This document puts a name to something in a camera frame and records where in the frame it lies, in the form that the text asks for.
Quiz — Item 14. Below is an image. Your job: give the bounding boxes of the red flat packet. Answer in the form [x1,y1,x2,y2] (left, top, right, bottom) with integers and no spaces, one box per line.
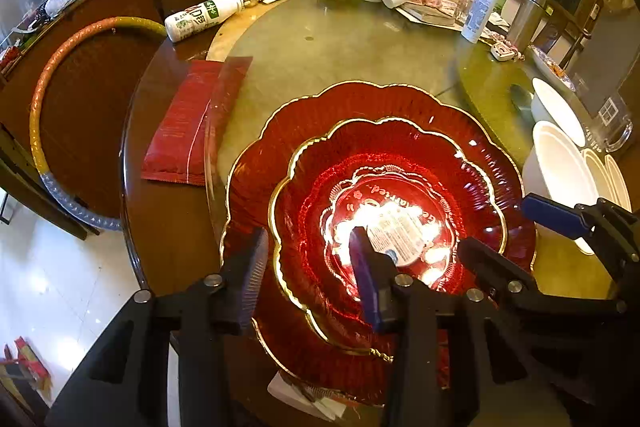
[141,59,253,186]

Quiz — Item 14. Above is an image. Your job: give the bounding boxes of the clear glass pitcher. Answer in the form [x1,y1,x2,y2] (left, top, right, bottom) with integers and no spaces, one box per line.
[582,72,635,152]

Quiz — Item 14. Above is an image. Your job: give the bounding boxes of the small red scalloped plate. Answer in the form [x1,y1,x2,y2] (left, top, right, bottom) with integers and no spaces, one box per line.
[269,117,508,343]

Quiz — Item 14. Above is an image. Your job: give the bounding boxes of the book under pink cloth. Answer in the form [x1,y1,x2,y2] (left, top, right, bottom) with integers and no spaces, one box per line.
[397,0,466,26]

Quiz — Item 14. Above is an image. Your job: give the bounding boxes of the multicoloured hula hoop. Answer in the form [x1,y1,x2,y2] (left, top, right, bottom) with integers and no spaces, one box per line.
[29,17,168,232]

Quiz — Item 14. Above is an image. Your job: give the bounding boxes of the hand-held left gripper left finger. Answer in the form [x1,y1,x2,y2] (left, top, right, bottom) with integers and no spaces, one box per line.
[45,227,271,427]

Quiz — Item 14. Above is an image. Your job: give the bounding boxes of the steel thermos flask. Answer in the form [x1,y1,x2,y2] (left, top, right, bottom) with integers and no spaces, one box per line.
[506,0,548,52]

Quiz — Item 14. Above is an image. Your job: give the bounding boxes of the white lotion tube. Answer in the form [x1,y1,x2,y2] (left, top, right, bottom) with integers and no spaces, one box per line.
[461,0,506,44]

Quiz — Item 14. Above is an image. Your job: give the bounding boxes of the plate with food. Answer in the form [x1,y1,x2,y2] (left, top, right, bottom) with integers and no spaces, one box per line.
[530,46,577,92]

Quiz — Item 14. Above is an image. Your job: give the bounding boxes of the white disposable bowl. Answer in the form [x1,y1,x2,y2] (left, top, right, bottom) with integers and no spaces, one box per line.
[520,121,601,255]
[530,78,587,148]
[602,154,632,212]
[582,148,617,208]

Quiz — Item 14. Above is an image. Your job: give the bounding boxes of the key bunch with fob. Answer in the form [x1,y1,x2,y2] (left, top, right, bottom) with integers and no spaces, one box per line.
[490,39,526,62]

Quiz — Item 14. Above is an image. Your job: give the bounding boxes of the red gift bag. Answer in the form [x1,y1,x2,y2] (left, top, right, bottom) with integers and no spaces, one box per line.
[0,336,53,395]

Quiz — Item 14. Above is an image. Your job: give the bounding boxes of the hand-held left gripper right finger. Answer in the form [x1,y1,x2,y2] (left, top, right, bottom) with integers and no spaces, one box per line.
[348,227,571,427]

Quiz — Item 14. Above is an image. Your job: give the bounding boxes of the gold glitter round turntable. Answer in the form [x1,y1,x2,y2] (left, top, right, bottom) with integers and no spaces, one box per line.
[457,42,623,300]

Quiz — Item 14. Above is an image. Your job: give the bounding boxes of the large red scalloped plate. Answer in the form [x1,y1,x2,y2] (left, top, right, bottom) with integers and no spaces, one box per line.
[220,81,538,408]

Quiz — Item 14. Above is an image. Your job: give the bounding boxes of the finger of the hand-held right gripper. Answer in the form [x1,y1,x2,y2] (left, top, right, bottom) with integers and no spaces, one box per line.
[521,193,640,283]
[457,237,640,358]

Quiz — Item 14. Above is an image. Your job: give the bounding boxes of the white paper card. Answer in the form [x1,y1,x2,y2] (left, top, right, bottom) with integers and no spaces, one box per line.
[267,372,346,421]

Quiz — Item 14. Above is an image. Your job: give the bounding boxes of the white milk bottle green label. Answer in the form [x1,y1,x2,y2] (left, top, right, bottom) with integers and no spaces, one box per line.
[164,0,246,42]

